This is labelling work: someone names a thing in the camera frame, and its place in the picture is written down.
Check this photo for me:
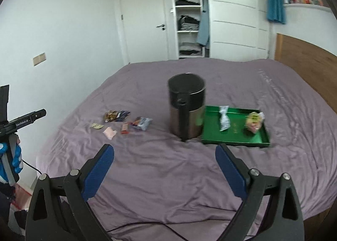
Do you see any wooden headboard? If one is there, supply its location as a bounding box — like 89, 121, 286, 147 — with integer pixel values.
274, 33, 337, 114

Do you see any pink snack packet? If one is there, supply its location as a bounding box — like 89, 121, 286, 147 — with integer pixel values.
102, 127, 117, 140

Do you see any black grey clothes stack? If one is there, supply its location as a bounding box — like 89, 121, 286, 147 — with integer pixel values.
178, 15, 200, 31

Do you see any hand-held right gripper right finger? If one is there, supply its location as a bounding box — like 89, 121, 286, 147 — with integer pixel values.
215, 143, 306, 241

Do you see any hanging blue garment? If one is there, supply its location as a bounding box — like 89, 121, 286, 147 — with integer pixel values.
197, 0, 210, 46

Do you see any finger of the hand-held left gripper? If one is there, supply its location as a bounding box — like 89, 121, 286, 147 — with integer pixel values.
31, 109, 47, 122

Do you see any yellow snack packet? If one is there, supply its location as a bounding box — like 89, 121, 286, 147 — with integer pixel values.
245, 111, 265, 135

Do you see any beige wall switch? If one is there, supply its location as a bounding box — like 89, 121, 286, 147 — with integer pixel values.
32, 53, 47, 67

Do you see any dark blue snack packet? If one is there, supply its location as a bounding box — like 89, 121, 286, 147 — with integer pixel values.
116, 110, 131, 122

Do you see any person's left hand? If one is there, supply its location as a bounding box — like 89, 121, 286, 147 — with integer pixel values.
0, 136, 23, 186

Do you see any grey folded clothes stack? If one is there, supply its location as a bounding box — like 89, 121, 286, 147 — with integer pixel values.
179, 43, 202, 56

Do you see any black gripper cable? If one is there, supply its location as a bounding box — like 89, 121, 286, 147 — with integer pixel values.
22, 160, 43, 175

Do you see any white wardrobe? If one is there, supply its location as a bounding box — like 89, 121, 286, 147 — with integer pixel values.
168, 0, 270, 60

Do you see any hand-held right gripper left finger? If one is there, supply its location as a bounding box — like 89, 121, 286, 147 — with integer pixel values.
25, 144, 115, 241

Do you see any brown gold snack packet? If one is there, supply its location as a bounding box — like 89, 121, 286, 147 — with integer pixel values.
104, 110, 120, 123

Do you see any green tray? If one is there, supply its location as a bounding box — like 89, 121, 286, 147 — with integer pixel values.
201, 105, 271, 148

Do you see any white door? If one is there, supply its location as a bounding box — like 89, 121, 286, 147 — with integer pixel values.
118, 0, 169, 64

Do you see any steel black trash can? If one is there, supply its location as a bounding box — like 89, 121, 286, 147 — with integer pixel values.
168, 73, 206, 142

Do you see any blue white snack packet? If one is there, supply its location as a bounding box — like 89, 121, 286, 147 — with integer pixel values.
132, 116, 153, 131

